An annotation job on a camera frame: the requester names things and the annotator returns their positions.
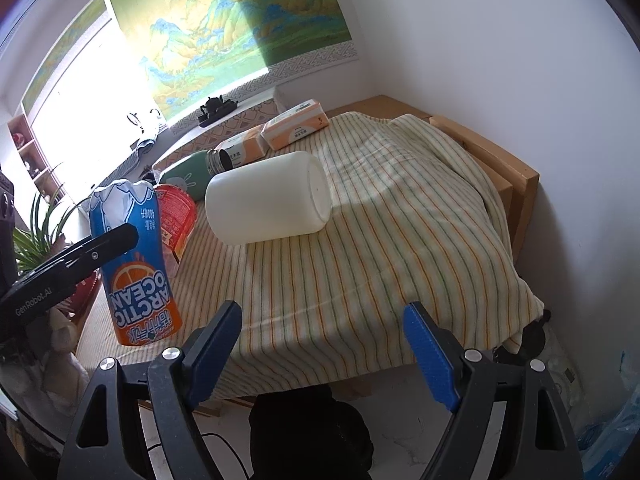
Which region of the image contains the red labelled plastic cup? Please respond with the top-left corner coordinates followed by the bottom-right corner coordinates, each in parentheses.
top-left (154, 184), bottom-right (198, 259)

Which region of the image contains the orange white tissue pack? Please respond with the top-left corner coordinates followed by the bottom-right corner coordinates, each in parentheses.
top-left (260, 99), bottom-right (329, 151)

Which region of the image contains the patterned beige storage box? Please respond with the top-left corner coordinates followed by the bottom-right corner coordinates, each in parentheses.
top-left (152, 92), bottom-right (284, 171)

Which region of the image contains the orange white carton box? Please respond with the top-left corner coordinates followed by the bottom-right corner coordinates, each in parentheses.
top-left (216, 125), bottom-right (269, 168)

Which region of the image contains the white translucent plastic cup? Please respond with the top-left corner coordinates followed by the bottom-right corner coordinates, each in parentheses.
top-left (205, 151), bottom-right (332, 245)

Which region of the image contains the green spider plant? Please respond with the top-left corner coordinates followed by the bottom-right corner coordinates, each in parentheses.
top-left (12, 185), bottom-right (89, 276)

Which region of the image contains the striped yellow tablecloth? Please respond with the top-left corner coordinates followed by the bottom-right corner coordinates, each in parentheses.
top-left (74, 112), bottom-right (546, 403)

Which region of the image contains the white wall shelf unit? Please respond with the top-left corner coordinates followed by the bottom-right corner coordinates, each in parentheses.
top-left (8, 113), bottom-right (64, 200)

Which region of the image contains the landscape painting roller blind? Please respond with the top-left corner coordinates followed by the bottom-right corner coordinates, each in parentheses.
top-left (21, 0), bottom-right (358, 122)

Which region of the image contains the blue orange Arctic Ocean cup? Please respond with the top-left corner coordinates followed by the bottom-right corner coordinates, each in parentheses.
top-left (89, 179), bottom-right (182, 346)

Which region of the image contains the black teapot on tray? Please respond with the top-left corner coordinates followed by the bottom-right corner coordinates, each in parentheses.
top-left (198, 96), bottom-right (238, 128)

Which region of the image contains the green thermos bottle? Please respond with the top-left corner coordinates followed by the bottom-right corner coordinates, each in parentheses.
top-left (160, 148), bottom-right (233, 202)

